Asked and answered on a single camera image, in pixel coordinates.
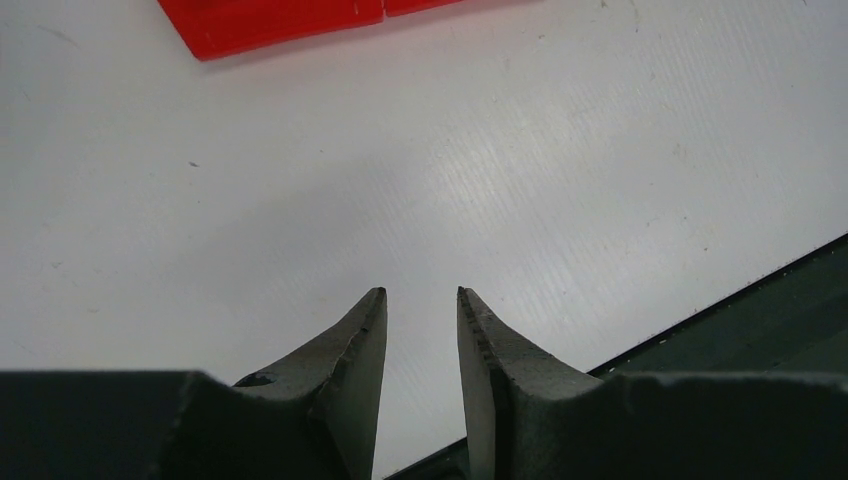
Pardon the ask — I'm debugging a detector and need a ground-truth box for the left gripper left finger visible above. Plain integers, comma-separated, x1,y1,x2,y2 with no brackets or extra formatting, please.
234,287,388,479

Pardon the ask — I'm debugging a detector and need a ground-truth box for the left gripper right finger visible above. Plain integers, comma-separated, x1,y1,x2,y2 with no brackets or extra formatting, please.
457,287,601,479

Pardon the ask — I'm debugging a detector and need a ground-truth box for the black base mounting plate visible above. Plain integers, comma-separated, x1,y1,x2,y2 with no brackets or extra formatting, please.
399,238,847,479

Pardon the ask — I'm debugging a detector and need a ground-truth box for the red two-compartment bin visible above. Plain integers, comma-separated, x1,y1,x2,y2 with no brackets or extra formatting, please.
159,0,452,61

